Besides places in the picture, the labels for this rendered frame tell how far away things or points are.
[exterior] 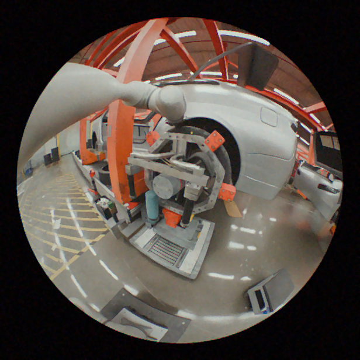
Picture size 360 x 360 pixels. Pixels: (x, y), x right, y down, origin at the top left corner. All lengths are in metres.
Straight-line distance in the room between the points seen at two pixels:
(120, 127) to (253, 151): 1.02
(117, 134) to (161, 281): 1.28
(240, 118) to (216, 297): 1.60
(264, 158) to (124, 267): 1.63
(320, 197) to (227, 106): 2.28
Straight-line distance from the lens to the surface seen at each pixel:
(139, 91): 0.38
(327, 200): 2.51
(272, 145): 0.96
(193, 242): 1.10
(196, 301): 1.14
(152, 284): 1.11
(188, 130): 0.63
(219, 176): 0.52
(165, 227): 1.09
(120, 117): 0.76
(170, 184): 0.46
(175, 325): 0.85
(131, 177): 0.53
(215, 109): 0.91
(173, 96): 0.31
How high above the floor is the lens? 1.10
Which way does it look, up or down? 25 degrees down
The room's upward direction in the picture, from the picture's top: 8 degrees clockwise
